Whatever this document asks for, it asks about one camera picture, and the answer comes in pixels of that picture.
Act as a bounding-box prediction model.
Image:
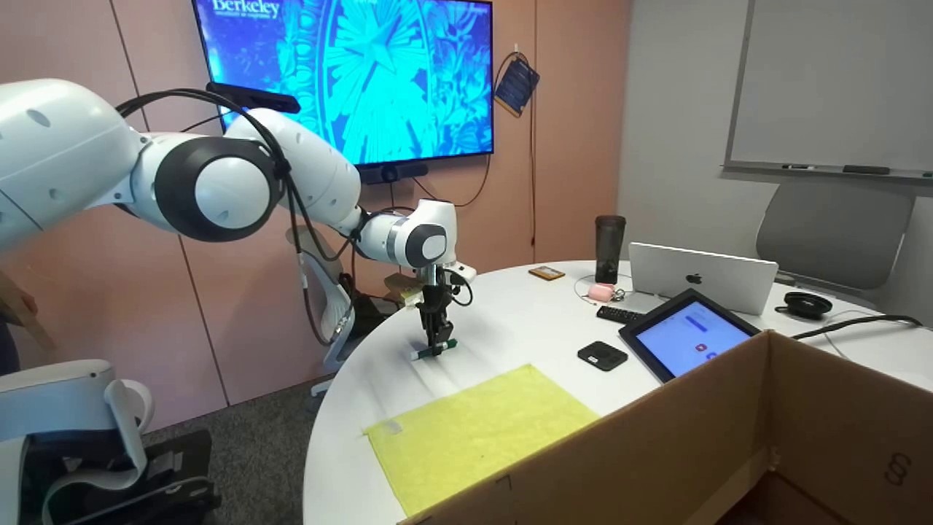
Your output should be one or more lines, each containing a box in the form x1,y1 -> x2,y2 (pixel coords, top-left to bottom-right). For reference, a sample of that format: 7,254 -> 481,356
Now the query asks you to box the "grey shell chair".
755,177 -> 917,293

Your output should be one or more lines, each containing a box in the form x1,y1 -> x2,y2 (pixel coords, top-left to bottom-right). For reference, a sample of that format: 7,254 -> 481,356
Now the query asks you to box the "black tumbler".
591,212 -> 631,285

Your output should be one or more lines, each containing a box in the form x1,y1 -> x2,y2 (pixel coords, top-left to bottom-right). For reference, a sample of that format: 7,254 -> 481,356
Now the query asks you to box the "black coiled charger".
772,289 -> 836,324

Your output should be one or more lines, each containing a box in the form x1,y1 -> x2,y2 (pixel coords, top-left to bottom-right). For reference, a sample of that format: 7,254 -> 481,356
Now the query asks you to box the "grey white office chair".
296,245 -> 360,374

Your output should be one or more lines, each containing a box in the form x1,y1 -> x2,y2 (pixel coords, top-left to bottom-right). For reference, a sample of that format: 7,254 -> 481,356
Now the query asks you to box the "white moulded seat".
0,359 -> 156,525

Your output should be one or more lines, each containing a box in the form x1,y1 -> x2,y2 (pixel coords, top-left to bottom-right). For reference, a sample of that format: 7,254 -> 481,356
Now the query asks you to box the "small wooden block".
526,263 -> 568,285

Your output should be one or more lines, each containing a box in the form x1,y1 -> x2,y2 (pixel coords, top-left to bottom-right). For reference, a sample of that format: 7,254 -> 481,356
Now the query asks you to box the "black wall panel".
494,51 -> 542,116

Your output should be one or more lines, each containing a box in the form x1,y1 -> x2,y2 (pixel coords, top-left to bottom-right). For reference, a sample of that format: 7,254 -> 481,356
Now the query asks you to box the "wall television with blue picture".
189,0 -> 495,170

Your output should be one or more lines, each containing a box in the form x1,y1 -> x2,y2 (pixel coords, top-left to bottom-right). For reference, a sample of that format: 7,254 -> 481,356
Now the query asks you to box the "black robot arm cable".
113,83 -> 392,269

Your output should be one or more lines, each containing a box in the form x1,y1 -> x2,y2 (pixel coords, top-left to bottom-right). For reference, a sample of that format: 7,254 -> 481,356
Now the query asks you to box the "pink case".
584,279 -> 628,307

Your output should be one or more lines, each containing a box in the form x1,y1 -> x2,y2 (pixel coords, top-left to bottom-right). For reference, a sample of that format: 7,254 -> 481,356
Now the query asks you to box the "black remote control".
596,304 -> 644,326

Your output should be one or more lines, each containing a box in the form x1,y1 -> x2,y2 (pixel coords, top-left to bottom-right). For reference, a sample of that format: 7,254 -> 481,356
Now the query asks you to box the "small black phone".
574,339 -> 631,374

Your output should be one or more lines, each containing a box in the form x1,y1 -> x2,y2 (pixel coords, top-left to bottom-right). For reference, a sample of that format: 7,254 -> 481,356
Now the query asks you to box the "wall whiteboard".
723,0 -> 933,187

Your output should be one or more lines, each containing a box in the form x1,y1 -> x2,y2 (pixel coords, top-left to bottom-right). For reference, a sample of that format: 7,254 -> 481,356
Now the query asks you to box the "black table cable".
790,311 -> 924,343

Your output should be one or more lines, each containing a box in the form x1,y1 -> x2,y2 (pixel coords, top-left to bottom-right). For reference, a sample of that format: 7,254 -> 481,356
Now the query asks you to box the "yellow towel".
361,361 -> 602,520

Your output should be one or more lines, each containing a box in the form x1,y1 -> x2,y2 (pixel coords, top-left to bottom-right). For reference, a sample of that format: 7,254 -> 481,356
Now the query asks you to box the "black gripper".
418,275 -> 462,359

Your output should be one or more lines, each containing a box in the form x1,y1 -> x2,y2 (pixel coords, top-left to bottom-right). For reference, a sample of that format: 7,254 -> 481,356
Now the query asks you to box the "black bar under television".
360,156 -> 431,187

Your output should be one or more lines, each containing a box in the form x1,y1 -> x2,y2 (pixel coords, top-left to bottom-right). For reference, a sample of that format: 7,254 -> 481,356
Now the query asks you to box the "silver laptop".
628,240 -> 782,318

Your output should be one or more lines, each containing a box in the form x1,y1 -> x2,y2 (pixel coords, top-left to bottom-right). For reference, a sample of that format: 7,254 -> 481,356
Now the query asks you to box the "black tablet with lit screen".
618,285 -> 763,384

